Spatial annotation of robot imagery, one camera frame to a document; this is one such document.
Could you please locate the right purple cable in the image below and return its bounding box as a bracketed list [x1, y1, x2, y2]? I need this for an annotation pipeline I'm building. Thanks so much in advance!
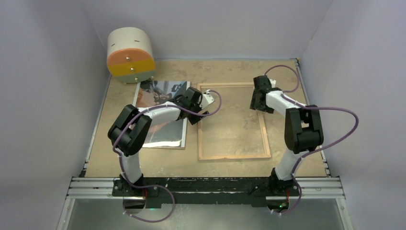
[264, 65, 360, 217]

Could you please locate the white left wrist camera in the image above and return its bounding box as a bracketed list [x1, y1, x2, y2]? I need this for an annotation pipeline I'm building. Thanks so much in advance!
[200, 92, 215, 109]

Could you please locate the round cabinet with coloured drawers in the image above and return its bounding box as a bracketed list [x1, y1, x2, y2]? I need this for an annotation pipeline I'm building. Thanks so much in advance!
[106, 27, 156, 84]

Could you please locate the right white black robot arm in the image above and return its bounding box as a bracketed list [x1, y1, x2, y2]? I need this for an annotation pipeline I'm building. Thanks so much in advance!
[250, 75, 324, 195]

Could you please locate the purple cable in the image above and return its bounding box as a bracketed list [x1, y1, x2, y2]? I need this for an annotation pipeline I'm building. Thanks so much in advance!
[264, 65, 360, 217]
[113, 90, 223, 222]

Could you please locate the glossy photo print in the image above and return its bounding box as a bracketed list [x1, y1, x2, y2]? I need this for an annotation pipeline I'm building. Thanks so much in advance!
[133, 80, 191, 149]

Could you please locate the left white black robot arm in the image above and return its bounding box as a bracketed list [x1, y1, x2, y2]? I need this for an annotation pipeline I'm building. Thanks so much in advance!
[108, 87, 215, 196]

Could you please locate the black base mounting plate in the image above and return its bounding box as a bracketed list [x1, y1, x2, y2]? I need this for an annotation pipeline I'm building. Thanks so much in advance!
[112, 177, 299, 209]

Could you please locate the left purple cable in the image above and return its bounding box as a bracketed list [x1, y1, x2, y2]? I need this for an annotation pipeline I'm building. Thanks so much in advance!
[113, 90, 223, 222]

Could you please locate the aluminium rail frame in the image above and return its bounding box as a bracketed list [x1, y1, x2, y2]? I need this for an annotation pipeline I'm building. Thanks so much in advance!
[58, 177, 354, 230]

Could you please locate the white wooden picture frame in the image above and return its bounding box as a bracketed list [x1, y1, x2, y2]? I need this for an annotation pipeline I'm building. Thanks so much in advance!
[197, 82, 271, 161]

